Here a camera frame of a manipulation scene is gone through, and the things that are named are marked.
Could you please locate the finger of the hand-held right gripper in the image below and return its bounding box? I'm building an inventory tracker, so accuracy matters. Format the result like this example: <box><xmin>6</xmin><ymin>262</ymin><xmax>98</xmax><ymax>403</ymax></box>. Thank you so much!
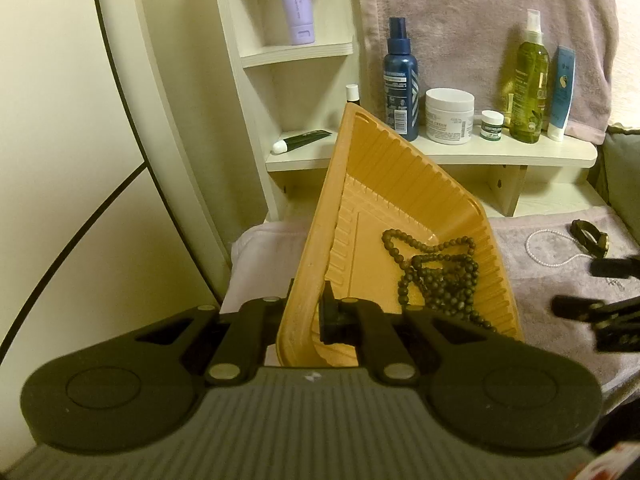
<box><xmin>551</xmin><ymin>294</ymin><xmax>609</xmax><ymax>321</ymax></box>
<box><xmin>589</xmin><ymin>258</ymin><xmax>640</xmax><ymax>279</ymax></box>

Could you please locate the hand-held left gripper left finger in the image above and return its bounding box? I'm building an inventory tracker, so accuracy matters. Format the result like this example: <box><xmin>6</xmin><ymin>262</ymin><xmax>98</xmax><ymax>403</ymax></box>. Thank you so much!
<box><xmin>132</xmin><ymin>279</ymin><xmax>297</xmax><ymax>386</ymax></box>

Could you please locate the white pearl necklace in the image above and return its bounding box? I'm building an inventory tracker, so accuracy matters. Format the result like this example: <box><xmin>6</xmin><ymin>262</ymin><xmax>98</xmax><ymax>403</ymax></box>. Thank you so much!
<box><xmin>524</xmin><ymin>228</ymin><xmax>594</xmax><ymax>267</ymax></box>

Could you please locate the white and blue tube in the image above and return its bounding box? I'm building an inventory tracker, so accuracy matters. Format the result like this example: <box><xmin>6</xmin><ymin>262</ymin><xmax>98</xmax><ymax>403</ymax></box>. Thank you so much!
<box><xmin>546</xmin><ymin>44</ymin><xmax>577</xmax><ymax>141</ymax></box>

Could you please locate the black tube with white cap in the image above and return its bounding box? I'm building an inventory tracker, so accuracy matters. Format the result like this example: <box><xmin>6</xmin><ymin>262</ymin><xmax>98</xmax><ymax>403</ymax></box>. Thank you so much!
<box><xmin>271</xmin><ymin>129</ymin><xmax>334</xmax><ymax>155</ymax></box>

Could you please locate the green oil bottle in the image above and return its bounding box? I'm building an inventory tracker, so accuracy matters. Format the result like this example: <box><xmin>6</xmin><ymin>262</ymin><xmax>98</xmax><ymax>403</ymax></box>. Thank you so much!
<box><xmin>508</xmin><ymin>8</ymin><xmax>550</xmax><ymax>145</ymax></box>

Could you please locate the pink hanging towel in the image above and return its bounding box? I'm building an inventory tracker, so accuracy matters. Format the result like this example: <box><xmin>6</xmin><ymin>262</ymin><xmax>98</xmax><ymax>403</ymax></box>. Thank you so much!
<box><xmin>355</xmin><ymin>0</ymin><xmax>621</xmax><ymax>145</ymax></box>

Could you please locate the grey cushion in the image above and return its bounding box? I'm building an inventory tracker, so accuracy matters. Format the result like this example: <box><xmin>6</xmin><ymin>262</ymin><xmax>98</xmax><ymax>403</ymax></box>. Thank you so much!
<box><xmin>597</xmin><ymin>122</ymin><xmax>640</xmax><ymax>241</ymax></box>

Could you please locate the dark bead necklace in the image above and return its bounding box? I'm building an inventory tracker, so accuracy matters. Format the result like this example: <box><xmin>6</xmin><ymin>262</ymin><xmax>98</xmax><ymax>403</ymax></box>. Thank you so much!
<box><xmin>381</xmin><ymin>228</ymin><xmax>496</xmax><ymax>332</ymax></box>

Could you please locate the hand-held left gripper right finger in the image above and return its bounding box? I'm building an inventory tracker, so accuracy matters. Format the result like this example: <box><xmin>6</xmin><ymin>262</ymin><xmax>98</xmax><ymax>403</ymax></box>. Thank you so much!
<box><xmin>319</xmin><ymin>282</ymin><xmax>501</xmax><ymax>386</ymax></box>

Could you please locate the cream wooden shelf unit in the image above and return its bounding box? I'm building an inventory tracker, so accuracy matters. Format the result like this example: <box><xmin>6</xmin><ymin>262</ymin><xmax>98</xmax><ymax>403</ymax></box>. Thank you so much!
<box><xmin>207</xmin><ymin>0</ymin><xmax>599</xmax><ymax>221</ymax></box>

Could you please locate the blue spray bottle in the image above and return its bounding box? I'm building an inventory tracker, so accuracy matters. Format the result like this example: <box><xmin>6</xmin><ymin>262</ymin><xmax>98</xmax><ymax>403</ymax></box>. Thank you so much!
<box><xmin>382</xmin><ymin>16</ymin><xmax>420</xmax><ymax>142</ymax></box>

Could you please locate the orange plastic tray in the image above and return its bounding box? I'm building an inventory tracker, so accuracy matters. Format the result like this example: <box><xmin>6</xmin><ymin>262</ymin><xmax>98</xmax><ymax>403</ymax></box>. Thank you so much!
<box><xmin>274</xmin><ymin>103</ymin><xmax>525</xmax><ymax>369</ymax></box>

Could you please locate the purple tube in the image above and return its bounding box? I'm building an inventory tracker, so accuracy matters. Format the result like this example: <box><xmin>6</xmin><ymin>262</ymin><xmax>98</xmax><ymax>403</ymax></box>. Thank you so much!
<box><xmin>272</xmin><ymin>0</ymin><xmax>317</xmax><ymax>45</ymax></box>

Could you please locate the small green jar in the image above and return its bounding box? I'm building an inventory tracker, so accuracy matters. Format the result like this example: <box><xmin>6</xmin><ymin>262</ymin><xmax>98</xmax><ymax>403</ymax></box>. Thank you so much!
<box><xmin>479</xmin><ymin>109</ymin><xmax>505</xmax><ymax>141</ymax></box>

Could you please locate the wristwatch with black strap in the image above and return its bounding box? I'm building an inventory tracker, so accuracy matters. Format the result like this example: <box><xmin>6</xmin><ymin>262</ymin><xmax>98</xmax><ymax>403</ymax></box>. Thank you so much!
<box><xmin>571</xmin><ymin>218</ymin><xmax>612</xmax><ymax>259</ymax></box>

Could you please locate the white cream jar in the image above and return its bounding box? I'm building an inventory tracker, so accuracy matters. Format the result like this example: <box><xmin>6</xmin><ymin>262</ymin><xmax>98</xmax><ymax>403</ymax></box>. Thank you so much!
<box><xmin>424</xmin><ymin>87</ymin><xmax>475</xmax><ymax>146</ymax></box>

